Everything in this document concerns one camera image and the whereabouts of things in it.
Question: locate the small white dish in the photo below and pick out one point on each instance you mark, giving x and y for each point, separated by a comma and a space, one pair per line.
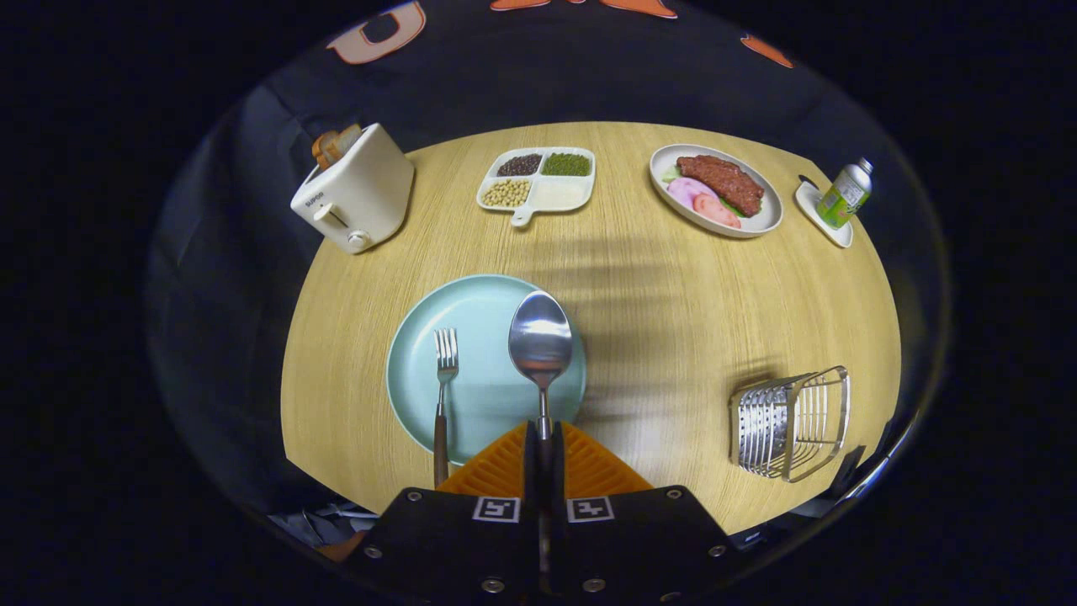
837, 236

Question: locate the grey blue clothing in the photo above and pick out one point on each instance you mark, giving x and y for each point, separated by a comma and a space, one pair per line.
315, 528

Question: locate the brown grilled steak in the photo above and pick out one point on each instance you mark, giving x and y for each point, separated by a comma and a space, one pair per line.
724, 181

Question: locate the white oval plate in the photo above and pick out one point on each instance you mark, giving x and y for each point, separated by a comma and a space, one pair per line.
761, 220

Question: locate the cream white toaster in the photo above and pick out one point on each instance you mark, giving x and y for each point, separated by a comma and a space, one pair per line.
370, 185

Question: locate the white divided dish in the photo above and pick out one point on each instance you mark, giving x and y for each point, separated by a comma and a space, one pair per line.
522, 219

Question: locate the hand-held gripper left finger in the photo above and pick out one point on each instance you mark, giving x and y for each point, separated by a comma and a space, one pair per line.
531, 471

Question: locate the brown toast slice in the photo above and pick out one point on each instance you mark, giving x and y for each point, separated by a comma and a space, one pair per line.
324, 150

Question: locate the pile of black beans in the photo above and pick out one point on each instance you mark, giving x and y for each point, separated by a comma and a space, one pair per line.
520, 165

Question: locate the pile of green beans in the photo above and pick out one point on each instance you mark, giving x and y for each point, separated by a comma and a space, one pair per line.
566, 164

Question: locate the pile of yellow soybeans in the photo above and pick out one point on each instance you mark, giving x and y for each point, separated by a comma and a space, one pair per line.
506, 193

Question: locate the brown rounded object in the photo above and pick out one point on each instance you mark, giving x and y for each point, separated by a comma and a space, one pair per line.
343, 547

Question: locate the teal round plate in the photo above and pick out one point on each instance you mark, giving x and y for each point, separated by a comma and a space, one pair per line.
488, 396

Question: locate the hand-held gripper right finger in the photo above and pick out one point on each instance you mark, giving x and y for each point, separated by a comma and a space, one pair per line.
556, 471

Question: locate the red pink meat slice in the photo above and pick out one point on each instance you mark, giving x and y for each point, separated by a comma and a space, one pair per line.
715, 210

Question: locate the green label bottle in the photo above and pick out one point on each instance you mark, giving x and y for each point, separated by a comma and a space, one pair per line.
844, 195

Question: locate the steel spoon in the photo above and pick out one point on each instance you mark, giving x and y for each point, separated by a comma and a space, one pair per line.
540, 332

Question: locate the pale toast slice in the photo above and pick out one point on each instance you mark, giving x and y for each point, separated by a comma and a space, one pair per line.
347, 139

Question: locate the pale pink ham slice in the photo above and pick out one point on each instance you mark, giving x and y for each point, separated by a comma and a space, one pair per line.
686, 190

